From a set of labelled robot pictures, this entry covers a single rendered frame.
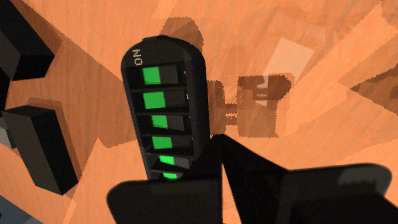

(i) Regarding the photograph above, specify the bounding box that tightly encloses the dark grey switch panel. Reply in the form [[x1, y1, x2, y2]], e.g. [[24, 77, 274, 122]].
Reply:
[[121, 34, 210, 180]]

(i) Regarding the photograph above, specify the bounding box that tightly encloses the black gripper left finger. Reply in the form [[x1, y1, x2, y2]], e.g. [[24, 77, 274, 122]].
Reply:
[[106, 134, 223, 224]]

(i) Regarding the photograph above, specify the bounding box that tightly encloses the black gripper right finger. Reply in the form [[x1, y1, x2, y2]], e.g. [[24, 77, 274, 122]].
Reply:
[[219, 134, 392, 224]]

